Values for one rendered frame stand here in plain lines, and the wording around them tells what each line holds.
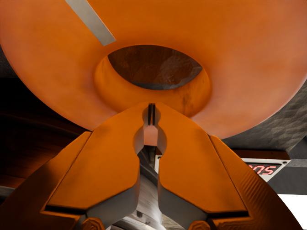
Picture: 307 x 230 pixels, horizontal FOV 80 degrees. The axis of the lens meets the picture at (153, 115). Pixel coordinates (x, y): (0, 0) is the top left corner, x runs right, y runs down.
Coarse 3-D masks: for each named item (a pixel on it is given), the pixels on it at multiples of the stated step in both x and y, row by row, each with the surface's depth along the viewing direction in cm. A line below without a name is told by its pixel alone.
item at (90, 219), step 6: (84, 222) 5; (90, 222) 5; (96, 222) 5; (192, 222) 5; (198, 222) 5; (204, 222) 5; (84, 228) 5; (90, 228) 5; (96, 228) 5; (102, 228) 5; (192, 228) 5; (198, 228) 5; (204, 228) 5; (210, 228) 5
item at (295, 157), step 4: (288, 152) 504; (292, 152) 505; (296, 152) 505; (300, 152) 506; (304, 152) 506; (292, 156) 497; (296, 156) 497; (300, 156) 498; (304, 156) 498; (292, 160) 498; (296, 160) 497; (300, 160) 497; (304, 160) 496; (288, 164) 514; (292, 164) 514; (296, 164) 513; (300, 164) 512; (304, 164) 512
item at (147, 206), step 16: (0, 128) 18; (16, 128) 18; (32, 128) 19; (0, 144) 17; (16, 144) 17; (32, 144) 18; (48, 144) 18; (64, 144) 19; (0, 160) 16; (16, 160) 16; (32, 160) 17; (0, 176) 14; (16, 176) 15; (144, 176) 26; (0, 192) 15; (144, 192) 24; (144, 208) 23; (112, 224) 21; (128, 224) 21; (144, 224) 21; (160, 224) 24
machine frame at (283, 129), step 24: (0, 48) 16; (144, 48) 16; (168, 48) 16; (0, 72) 18; (120, 72) 18; (144, 72) 18; (168, 72) 18; (192, 72) 18; (288, 120) 30; (240, 144) 35; (264, 144) 35; (288, 144) 35
